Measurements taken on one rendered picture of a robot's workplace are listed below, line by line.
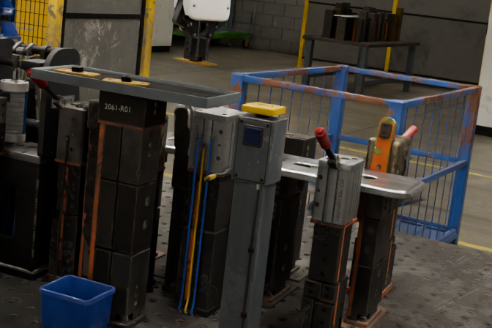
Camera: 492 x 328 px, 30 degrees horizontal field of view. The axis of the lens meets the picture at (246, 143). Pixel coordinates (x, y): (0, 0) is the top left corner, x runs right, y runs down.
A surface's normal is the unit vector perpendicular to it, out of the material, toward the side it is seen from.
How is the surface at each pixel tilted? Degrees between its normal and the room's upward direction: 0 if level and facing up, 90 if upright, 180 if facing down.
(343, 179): 90
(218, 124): 90
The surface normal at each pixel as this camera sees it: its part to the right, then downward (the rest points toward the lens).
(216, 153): -0.40, 0.12
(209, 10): 0.71, 0.19
